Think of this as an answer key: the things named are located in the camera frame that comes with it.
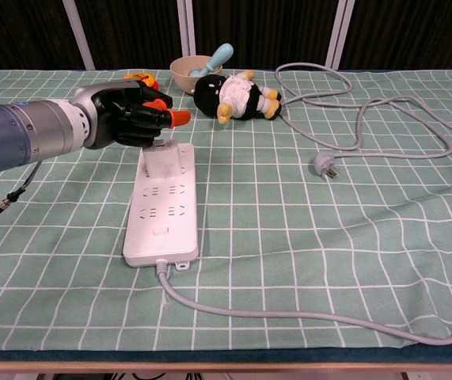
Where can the white frame post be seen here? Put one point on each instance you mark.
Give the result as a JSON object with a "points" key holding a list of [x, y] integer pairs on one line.
{"points": [[338, 31], [185, 27], [79, 31]]}

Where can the grey three-pin plug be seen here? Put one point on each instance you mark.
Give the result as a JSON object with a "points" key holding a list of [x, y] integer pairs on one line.
{"points": [[322, 161]]}

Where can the yellow tape measure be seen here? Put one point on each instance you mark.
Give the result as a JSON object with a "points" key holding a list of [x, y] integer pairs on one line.
{"points": [[142, 76]]}

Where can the light blue spoon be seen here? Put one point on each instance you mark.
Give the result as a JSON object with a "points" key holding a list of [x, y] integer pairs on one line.
{"points": [[221, 55]]}

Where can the beige bowl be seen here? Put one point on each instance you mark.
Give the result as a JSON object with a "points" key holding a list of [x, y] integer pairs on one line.
{"points": [[182, 79]]}

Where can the white charger adapter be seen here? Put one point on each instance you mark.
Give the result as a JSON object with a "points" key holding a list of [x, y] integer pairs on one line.
{"points": [[162, 166]]}

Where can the black penguin plush toy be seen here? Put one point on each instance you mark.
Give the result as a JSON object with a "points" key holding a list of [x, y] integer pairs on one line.
{"points": [[210, 95]]}

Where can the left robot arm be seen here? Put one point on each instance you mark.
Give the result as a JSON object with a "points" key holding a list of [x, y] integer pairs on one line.
{"points": [[12, 134]]}

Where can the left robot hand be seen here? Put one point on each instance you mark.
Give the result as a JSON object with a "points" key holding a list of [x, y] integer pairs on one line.
{"points": [[122, 115]]}

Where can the white power strip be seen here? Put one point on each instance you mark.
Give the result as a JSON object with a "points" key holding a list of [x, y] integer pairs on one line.
{"points": [[158, 245]]}

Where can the green checked tablecloth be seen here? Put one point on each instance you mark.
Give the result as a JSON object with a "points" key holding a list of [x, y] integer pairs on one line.
{"points": [[289, 237]]}

